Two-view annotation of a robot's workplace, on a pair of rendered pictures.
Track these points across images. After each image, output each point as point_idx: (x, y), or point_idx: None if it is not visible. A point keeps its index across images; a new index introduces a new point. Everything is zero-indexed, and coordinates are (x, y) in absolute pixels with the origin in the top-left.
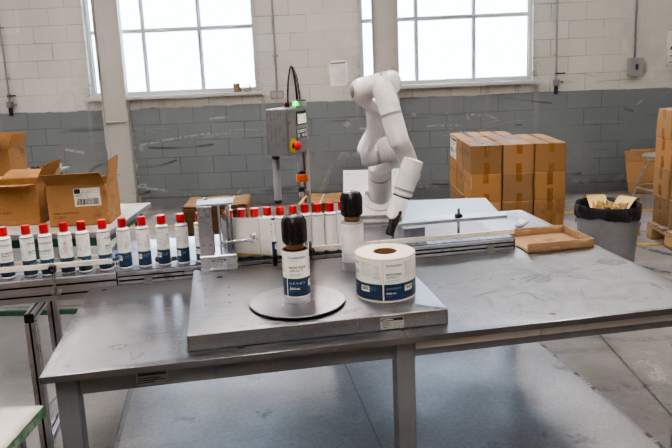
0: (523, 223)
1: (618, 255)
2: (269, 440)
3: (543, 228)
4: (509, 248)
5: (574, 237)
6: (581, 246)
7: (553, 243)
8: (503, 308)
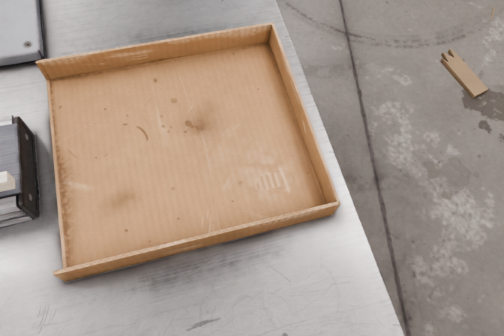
0: None
1: (402, 334)
2: None
3: (198, 41)
4: (12, 223)
5: (290, 103)
6: (287, 224)
7: (172, 247)
8: None
